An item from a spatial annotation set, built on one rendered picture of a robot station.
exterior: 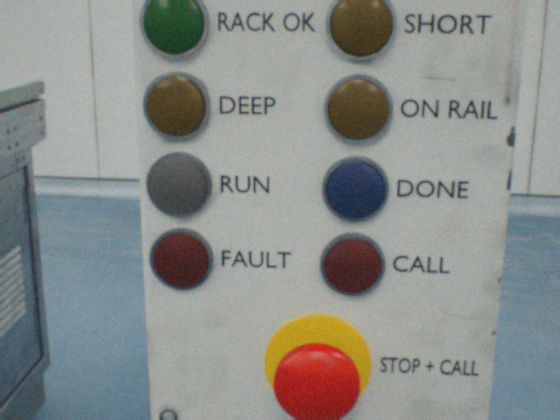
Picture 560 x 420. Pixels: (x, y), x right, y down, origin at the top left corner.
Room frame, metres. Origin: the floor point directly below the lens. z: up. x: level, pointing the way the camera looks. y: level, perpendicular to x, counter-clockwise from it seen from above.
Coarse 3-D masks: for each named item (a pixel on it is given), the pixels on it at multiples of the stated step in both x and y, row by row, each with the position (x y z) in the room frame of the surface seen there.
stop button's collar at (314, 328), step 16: (304, 320) 0.32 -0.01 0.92; (320, 320) 0.32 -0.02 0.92; (336, 320) 0.32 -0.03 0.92; (272, 336) 0.33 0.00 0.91; (288, 336) 0.32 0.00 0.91; (304, 336) 0.32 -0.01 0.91; (320, 336) 0.32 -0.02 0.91; (336, 336) 0.32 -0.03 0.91; (352, 336) 0.32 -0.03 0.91; (272, 352) 0.32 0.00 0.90; (352, 352) 0.32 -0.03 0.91; (368, 352) 0.32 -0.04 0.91; (272, 368) 0.32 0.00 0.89; (368, 368) 0.32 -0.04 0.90; (400, 368) 0.32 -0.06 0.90; (464, 368) 0.32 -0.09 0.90; (272, 384) 0.32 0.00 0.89
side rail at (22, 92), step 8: (8, 88) 1.65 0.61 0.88; (16, 88) 1.67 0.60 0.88; (24, 88) 1.71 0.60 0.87; (32, 88) 1.76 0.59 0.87; (40, 88) 1.80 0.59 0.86; (0, 96) 1.58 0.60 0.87; (8, 96) 1.62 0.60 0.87; (16, 96) 1.66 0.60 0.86; (24, 96) 1.71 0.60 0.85; (32, 96) 1.75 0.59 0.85; (0, 104) 1.58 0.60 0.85; (8, 104) 1.62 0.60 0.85
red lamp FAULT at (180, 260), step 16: (160, 240) 0.33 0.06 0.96; (176, 240) 0.32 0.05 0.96; (192, 240) 0.32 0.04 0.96; (160, 256) 0.32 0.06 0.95; (176, 256) 0.32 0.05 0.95; (192, 256) 0.32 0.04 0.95; (208, 256) 0.33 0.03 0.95; (160, 272) 0.32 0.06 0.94; (176, 272) 0.32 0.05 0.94; (192, 272) 0.32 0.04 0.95
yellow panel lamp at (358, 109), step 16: (352, 80) 0.32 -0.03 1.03; (368, 80) 0.32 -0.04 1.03; (336, 96) 0.32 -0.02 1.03; (352, 96) 0.32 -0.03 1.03; (368, 96) 0.32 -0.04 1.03; (384, 96) 0.32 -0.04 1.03; (336, 112) 0.32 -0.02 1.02; (352, 112) 0.32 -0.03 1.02; (368, 112) 0.32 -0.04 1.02; (384, 112) 0.32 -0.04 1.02; (336, 128) 0.32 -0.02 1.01; (352, 128) 0.32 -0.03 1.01; (368, 128) 0.32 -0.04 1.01
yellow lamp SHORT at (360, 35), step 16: (352, 0) 0.32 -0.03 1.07; (368, 0) 0.32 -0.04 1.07; (336, 16) 0.32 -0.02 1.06; (352, 16) 0.32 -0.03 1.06; (368, 16) 0.32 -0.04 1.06; (384, 16) 0.32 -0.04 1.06; (336, 32) 0.32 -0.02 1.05; (352, 32) 0.32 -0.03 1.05; (368, 32) 0.32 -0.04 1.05; (384, 32) 0.32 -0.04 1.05; (352, 48) 0.32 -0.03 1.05; (368, 48) 0.32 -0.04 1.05
